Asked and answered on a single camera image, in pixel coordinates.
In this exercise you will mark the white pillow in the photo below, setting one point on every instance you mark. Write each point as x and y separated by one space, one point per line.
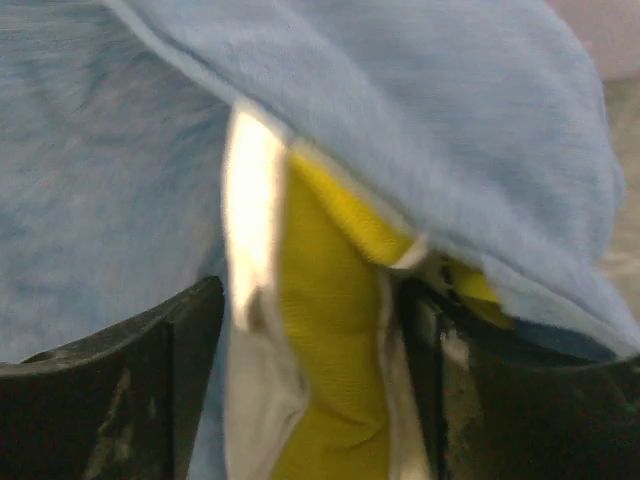
317 381

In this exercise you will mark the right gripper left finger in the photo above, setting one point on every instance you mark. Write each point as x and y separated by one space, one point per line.
123 403

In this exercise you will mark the blue pillowcase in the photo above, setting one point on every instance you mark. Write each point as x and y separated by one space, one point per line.
479 125

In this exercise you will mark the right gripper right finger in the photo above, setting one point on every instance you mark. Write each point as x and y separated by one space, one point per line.
492 406

